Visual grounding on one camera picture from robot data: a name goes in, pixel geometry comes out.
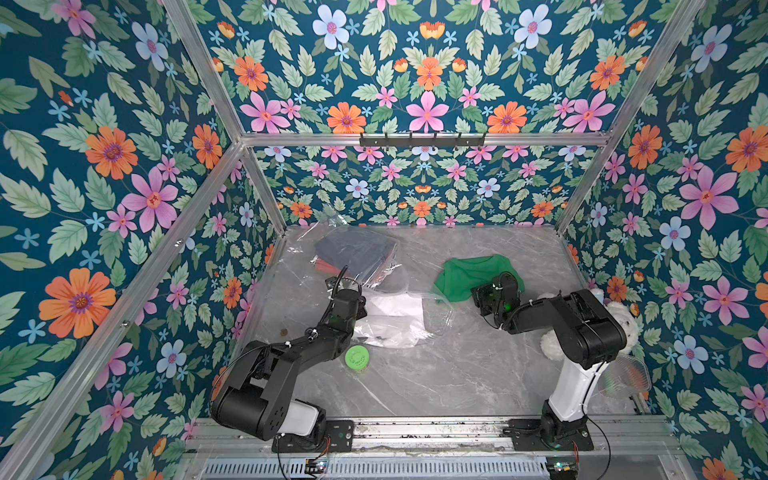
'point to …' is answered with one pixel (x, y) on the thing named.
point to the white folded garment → (394, 321)
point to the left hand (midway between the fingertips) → (357, 296)
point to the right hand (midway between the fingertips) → (476, 282)
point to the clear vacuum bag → (437, 315)
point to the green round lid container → (357, 357)
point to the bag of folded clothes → (369, 257)
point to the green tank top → (461, 276)
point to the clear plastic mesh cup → (624, 377)
